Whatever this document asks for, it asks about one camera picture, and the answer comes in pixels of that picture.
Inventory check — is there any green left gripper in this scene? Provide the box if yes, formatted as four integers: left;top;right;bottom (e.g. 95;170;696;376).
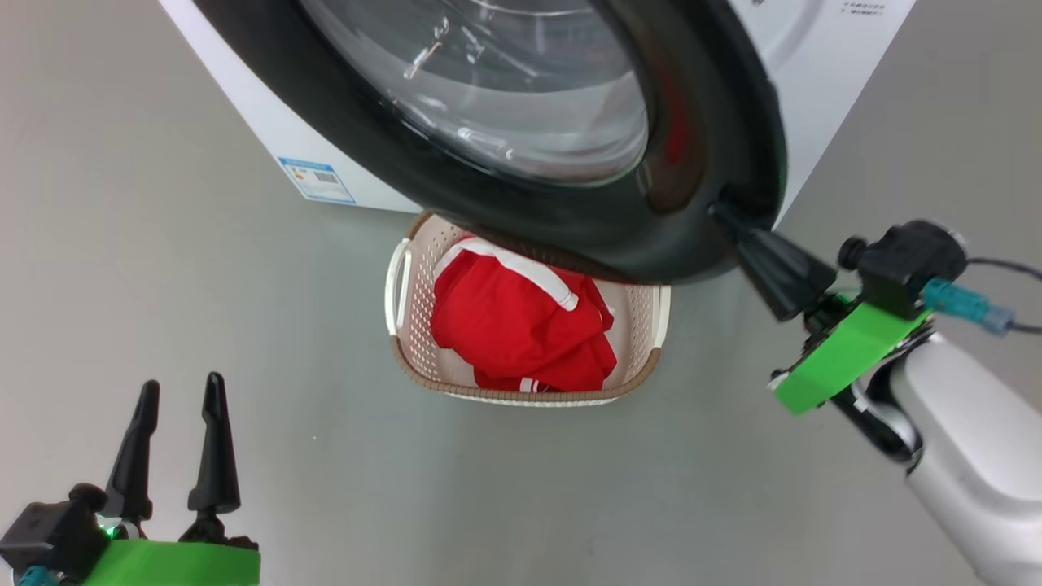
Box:
81;372;261;586

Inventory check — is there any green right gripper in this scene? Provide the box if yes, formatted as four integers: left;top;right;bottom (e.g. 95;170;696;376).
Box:
708;202;933;416

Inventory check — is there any red garment with white trim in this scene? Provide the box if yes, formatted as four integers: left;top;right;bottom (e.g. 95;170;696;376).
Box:
430;236;618;393

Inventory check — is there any black glass washing machine door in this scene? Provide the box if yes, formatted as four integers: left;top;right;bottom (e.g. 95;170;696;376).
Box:
191;0;789;284

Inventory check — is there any white front-load washing machine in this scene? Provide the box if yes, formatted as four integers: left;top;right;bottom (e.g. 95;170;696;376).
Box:
159;0;918;229

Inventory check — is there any cream perforated laundry basket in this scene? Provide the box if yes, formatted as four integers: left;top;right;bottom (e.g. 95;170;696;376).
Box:
384;213;672;407

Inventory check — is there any blue energy label sticker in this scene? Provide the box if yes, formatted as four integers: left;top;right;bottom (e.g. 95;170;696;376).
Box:
278;156;357;204

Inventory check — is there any thin black cable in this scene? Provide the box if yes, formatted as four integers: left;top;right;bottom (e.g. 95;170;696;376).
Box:
967;257;1042;282

